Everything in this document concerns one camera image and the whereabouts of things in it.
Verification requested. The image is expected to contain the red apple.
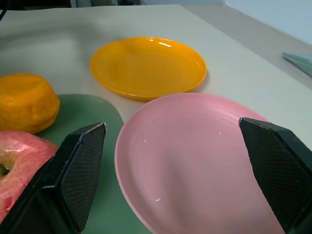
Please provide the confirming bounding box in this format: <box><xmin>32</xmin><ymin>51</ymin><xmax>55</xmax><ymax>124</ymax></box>
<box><xmin>0</xmin><ymin>130</ymin><xmax>60</xmax><ymax>220</ymax></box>

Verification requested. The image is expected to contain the green tray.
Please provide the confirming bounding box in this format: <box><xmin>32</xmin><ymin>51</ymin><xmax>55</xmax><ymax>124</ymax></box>
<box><xmin>36</xmin><ymin>94</ymin><xmax>156</xmax><ymax>234</ymax></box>

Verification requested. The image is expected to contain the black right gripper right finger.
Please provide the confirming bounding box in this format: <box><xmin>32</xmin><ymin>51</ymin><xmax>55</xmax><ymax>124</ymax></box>
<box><xmin>238</xmin><ymin>117</ymin><xmax>312</xmax><ymax>234</ymax></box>

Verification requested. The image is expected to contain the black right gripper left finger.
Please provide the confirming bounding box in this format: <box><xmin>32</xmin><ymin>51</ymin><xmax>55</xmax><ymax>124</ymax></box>
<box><xmin>0</xmin><ymin>122</ymin><xmax>107</xmax><ymax>234</ymax></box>

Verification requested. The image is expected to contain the pale green flat object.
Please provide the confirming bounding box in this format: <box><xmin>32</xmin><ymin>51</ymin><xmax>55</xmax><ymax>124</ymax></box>
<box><xmin>281</xmin><ymin>52</ymin><xmax>312</xmax><ymax>78</ymax></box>

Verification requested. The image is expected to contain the orange fruit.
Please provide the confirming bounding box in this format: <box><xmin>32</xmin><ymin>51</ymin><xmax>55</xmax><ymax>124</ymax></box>
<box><xmin>0</xmin><ymin>73</ymin><xmax>60</xmax><ymax>135</ymax></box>

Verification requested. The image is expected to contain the pink plastic plate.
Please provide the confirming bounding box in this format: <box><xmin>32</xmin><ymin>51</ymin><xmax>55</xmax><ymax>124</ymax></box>
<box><xmin>114</xmin><ymin>93</ymin><xmax>286</xmax><ymax>234</ymax></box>

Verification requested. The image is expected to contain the orange plastic plate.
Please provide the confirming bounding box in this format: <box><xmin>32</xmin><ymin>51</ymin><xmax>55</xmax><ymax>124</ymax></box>
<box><xmin>89</xmin><ymin>37</ymin><xmax>208</xmax><ymax>102</ymax></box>

